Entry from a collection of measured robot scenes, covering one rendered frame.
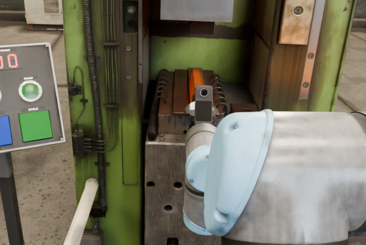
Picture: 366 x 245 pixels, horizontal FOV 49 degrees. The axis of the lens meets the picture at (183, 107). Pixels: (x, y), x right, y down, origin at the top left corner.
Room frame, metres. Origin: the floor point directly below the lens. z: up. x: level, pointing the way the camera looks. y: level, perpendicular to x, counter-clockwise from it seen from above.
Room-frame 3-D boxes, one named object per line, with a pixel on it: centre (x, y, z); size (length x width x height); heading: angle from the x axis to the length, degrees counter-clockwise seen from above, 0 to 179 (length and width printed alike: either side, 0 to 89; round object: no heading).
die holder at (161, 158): (1.32, -0.07, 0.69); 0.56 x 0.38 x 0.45; 1
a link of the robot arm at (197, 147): (0.77, -0.06, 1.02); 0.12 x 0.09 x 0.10; 1
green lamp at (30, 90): (0.98, 0.41, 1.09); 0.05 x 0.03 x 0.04; 91
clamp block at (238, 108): (1.17, -0.20, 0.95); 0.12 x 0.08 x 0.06; 1
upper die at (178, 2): (1.31, -0.02, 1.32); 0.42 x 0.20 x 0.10; 1
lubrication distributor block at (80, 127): (1.22, 0.35, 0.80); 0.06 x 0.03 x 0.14; 91
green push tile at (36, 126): (0.94, 0.39, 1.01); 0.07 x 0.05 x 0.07; 116
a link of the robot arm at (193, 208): (0.76, -0.07, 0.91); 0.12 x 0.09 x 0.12; 95
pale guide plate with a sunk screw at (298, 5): (1.24, -0.34, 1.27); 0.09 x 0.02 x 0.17; 91
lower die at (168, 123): (1.31, -0.02, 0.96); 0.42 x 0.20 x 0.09; 1
